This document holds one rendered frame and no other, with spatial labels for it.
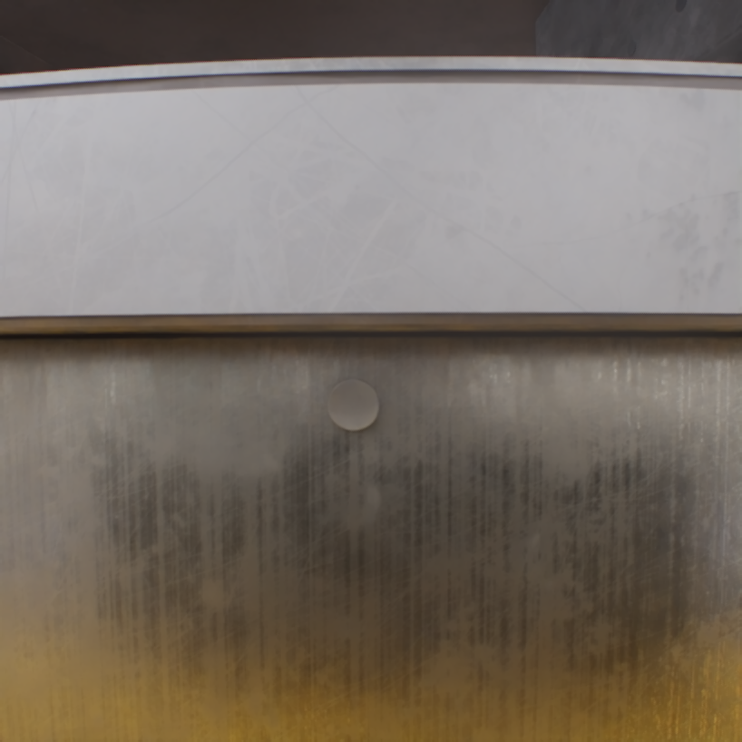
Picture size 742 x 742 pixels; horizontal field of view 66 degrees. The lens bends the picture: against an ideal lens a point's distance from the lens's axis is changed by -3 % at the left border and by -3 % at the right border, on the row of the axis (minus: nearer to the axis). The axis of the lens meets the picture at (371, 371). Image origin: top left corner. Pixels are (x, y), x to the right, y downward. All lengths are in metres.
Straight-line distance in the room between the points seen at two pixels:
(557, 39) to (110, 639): 0.77
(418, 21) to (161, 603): 1.13
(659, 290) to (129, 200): 0.15
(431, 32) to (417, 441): 1.13
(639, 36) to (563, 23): 0.19
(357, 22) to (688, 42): 0.76
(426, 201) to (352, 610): 0.13
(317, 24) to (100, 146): 1.07
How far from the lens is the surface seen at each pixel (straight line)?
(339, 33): 1.27
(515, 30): 1.29
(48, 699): 0.25
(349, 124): 0.17
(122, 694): 0.24
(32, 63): 1.09
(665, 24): 0.63
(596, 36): 0.74
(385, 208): 0.17
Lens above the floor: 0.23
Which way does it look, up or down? 1 degrees down
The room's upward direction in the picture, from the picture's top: straight up
